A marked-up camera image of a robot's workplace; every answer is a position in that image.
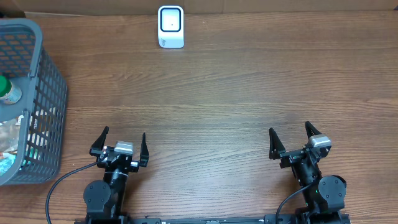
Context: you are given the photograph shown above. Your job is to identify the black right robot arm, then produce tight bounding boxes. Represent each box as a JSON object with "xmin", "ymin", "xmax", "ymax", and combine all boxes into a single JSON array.
[{"xmin": 268, "ymin": 121, "xmax": 351, "ymax": 223}]

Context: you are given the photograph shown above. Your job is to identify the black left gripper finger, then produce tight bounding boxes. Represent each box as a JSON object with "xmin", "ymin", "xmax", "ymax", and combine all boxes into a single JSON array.
[
  {"xmin": 90, "ymin": 126, "xmax": 109, "ymax": 151},
  {"xmin": 139, "ymin": 133, "xmax": 149, "ymax": 167}
]

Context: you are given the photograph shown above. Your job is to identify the grey plastic mesh basket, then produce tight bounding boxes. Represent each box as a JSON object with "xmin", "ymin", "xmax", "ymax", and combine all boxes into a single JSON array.
[{"xmin": 1, "ymin": 18, "xmax": 68, "ymax": 185}]

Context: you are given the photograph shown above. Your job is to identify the brown white snack pouch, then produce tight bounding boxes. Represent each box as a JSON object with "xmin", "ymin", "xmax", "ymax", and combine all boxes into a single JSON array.
[{"xmin": 1, "ymin": 115, "xmax": 24, "ymax": 154}]

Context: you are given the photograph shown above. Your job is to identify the white barcode scanner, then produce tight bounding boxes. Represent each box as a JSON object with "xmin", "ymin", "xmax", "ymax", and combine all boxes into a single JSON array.
[{"xmin": 157, "ymin": 5, "xmax": 185, "ymax": 49}]

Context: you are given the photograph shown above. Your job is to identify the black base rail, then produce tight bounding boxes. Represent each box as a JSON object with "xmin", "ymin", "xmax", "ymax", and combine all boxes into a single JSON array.
[{"xmin": 74, "ymin": 213, "xmax": 351, "ymax": 224}]

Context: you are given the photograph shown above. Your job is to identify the green lid jar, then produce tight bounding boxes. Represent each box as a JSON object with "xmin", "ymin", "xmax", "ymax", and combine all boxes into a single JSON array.
[{"xmin": 1, "ymin": 75, "xmax": 22, "ymax": 105}]

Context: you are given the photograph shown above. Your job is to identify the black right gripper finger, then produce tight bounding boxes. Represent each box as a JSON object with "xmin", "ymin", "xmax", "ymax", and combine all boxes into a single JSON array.
[
  {"xmin": 305, "ymin": 121, "xmax": 321, "ymax": 139},
  {"xmin": 269, "ymin": 128, "xmax": 285, "ymax": 160}
]

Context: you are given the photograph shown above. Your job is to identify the teal wet wipes pack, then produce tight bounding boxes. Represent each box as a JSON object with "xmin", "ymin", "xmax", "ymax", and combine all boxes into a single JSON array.
[{"xmin": 0, "ymin": 152, "xmax": 16, "ymax": 175}]

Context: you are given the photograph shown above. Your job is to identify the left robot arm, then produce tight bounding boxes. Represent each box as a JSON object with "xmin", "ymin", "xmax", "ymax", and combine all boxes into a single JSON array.
[{"xmin": 83, "ymin": 127, "xmax": 149, "ymax": 223}]

